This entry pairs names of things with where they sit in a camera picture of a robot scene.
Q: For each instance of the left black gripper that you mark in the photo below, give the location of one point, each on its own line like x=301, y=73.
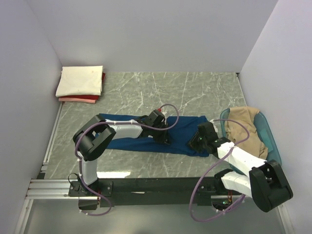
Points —
x=164, y=139

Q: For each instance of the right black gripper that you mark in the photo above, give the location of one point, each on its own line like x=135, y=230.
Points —
x=192, y=143

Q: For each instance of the blue printed t shirt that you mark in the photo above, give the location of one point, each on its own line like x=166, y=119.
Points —
x=179, y=136

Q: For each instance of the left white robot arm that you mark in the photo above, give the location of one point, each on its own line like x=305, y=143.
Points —
x=95, y=136

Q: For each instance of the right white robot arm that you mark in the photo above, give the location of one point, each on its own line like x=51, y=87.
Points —
x=263, y=181

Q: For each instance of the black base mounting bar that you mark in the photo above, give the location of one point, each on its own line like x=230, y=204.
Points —
x=134, y=191

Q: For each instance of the teal plastic bin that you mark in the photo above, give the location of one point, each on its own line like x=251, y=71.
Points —
x=264, y=134

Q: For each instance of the folded pink t shirt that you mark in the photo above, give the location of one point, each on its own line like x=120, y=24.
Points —
x=72, y=99

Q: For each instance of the folded dark red t shirt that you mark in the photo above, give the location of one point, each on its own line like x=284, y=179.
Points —
x=97, y=93

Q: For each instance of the folded cream t shirt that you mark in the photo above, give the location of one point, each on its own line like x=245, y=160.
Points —
x=79, y=81

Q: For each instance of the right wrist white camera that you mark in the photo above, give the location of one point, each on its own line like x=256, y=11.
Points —
x=214, y=125

